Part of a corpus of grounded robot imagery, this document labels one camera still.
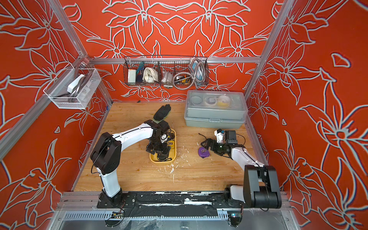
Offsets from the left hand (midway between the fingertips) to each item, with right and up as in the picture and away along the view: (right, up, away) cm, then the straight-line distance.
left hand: (162, 153), depth 86 cm
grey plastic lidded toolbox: (+34, +28, +6) cm, 45 cm away
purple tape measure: (+26, 0, +2) cm, 26 cm away
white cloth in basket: (-8, +50, +3) cm, 51 cm away
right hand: (+26, +5, 0) cm, 27 cm away
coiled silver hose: (+14, +46, +2) cm, 48 cm away
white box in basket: (-20, +49, +4) cm, 53 cm away
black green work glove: (-4, +25, +25) cm, 36 cm away
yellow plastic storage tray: (-5, -3, 0) cm, 6 cm away
